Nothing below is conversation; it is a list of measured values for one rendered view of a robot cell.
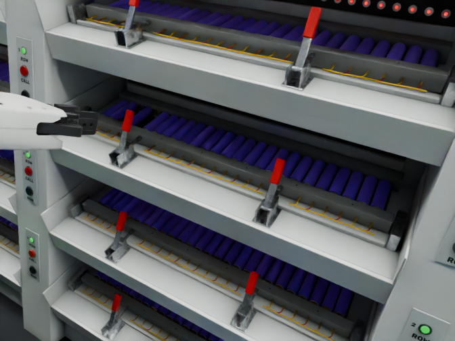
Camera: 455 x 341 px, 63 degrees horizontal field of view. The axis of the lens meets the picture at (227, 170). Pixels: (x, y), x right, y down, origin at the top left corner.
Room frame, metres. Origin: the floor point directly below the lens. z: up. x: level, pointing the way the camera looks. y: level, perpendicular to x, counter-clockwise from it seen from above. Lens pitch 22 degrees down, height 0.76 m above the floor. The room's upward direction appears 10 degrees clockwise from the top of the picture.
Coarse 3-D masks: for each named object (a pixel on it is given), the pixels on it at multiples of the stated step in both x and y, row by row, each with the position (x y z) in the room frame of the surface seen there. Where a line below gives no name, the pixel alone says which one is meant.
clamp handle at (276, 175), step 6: (276, 162) 0.48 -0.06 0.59; (282, 162) 0.47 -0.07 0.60; (276, 168) 0.47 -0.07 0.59; (282, 168) 0.47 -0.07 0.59; (276, 174) 0.47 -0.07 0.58; (270, 180) 0.47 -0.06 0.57; (276, 180) 0.47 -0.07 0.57; (270, 186) 0.47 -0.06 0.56; (276, 186) 0.47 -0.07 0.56; (270, 192) 0.47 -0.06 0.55; (270, 198) 0.46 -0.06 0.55; (264, 204) 0.46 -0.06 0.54; (270, 204) 0.46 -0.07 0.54
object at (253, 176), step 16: (112, 128) 0.64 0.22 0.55; (144, 144) 0.62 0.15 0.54; (160, 144) 0.60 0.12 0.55; (176, 144) 0.59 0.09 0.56; (192, 160) 0.57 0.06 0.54; (208, 160) 0.56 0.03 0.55; (224, 160) 0.55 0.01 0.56; (240, 176) 0.54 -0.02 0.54; (256, 176) 0.52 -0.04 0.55; (288, 192) 0.50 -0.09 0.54; (304, 192) 0.49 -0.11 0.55; (320, 192) 0.49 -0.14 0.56; (304, 208) 0.48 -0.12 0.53; (320, 208) 0.49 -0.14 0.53; (336, 208) 0.47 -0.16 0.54; (352, 208) 0.46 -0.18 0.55; (368, 208) 0.46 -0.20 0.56; (352, 224) 0.45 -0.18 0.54; (368, 224) 0.46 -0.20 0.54; (384, 224) 0.45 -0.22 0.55
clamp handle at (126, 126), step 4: (128, 112) 0.59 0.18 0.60; (132, 112) 0.59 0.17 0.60; (128, 116) 0.58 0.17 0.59; (132, 116) 0.59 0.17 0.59; (124, 120) 0.58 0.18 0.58; (128, 120) 0.58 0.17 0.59; (132, 120) 0.59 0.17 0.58; (124, 124) 0.58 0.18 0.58; (128, 124) 0.58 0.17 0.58; (124, 128) 0.58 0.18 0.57; (128, 128) 0.58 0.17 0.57; (124, 132) 0.58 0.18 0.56; (124, 136) 0.58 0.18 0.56; (124, 140) 0.58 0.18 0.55; (120, 144) 0.58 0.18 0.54; (124, 144) 0.57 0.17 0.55; (120, 148) 0.57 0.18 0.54; (124, 148) 0.57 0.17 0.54
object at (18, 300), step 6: (0, 282) 0.76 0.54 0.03; (0, 288) 0.76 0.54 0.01; (6, 288) 0.75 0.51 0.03; (12, 288) 0.74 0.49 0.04; (6, 294) 0.75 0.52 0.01; (12, 294) 0.74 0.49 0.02; (18, 294) 0.73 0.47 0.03; (18, 300) 0.73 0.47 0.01; (66, 324) 0.66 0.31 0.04; (66, 330) 0.66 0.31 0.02; (72, 330) 0.65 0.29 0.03; (66, 336) 0.66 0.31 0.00; (72, 336) 0.65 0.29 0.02; (78, 336) 0.64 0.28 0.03; (84, 336) 0.63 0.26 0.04
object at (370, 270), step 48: (96, 96) 0.73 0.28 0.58; (96, 144) 0.62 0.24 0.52; (336, 144) 0.58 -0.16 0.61; (144, 192) 0.54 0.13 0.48; (192, 192) 0.51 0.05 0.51; (240, 240) 0.47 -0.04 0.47; (288, 240) 0.43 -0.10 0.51; (336, 240) 0.44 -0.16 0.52; (384, 240) 0.44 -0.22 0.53; (384, 288) 0.38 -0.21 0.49
